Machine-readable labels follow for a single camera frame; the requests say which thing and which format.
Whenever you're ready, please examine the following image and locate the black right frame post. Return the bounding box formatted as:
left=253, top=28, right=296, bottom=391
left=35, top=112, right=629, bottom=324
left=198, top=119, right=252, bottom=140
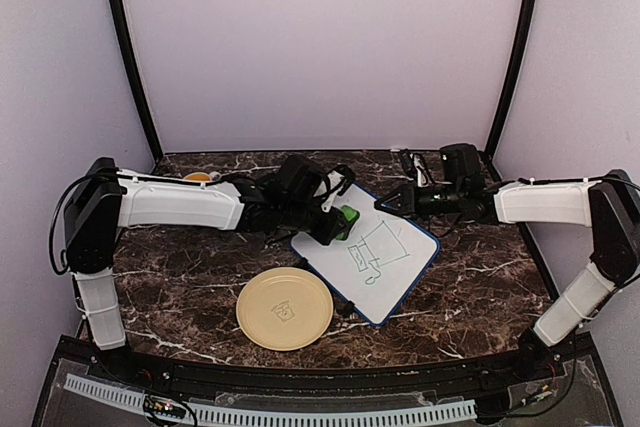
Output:
left=484, top=0, right=536, bottom=163

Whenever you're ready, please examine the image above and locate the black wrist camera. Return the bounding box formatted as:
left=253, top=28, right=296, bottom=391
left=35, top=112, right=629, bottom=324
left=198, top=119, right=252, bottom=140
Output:
left=439, top=143, right=481, bottom=183
left=275, top=154, right=355, bottom=213

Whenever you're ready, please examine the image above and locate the white patterned mug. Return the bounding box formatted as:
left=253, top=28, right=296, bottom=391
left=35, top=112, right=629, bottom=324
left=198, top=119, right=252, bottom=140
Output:
left=183, top=171, right=222, bottom=182

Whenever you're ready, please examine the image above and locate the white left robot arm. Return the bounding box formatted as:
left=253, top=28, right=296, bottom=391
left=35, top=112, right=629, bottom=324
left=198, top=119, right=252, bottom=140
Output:
left=48, top=154, right=357, bottom=383

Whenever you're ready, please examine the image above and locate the yellow plate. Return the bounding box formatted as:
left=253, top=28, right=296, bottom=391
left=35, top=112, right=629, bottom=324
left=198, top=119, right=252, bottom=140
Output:
left=236, top=267, right=334, bottom=352

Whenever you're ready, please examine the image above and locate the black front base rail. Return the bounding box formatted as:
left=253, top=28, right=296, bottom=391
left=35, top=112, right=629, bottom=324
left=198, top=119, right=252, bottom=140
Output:
left=54, top=334, right=592, bottom=413

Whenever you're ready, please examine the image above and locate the black frame post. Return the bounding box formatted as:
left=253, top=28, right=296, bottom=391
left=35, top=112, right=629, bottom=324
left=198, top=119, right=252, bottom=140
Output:
left=108, top=0, right=164, bottom=162
left=484, top=0, right=536, bottom=163

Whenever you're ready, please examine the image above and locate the black left frame post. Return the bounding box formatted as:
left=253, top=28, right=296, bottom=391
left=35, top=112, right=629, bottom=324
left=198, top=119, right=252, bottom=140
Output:
left=108, top=0, right=164, bottom=162

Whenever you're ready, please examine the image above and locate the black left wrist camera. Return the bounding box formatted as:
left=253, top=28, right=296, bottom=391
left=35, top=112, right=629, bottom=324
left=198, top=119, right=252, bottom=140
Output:
left=275, top=154, right=355, bottom=213

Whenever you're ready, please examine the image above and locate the blue framed whiteboard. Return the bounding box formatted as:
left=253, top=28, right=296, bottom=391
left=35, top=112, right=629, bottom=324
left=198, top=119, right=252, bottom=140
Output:
left=291, top=183, right=441, bottom=326

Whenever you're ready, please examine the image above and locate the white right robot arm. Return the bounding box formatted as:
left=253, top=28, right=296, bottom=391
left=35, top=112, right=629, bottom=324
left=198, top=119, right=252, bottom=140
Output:
left=375, top=169, right=639, bottom=381

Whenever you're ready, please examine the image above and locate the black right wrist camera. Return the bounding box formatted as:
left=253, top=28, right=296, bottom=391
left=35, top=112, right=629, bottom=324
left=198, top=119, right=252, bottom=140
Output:
left=439, top=143, right=481, bottom=183

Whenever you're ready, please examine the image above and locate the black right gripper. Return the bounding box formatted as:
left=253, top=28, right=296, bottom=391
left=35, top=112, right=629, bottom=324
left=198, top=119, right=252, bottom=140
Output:
left=375, top=180, right=465, bottom=221

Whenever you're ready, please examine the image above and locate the white slotted cable duct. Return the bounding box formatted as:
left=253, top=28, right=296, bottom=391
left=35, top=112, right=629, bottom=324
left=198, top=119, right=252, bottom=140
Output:
left=63, top=374, right=477, bottom=426

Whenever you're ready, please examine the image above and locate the green whiteboard eraser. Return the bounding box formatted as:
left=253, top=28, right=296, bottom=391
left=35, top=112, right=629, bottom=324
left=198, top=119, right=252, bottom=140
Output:
left=335, top=205, right=360, bottom=241

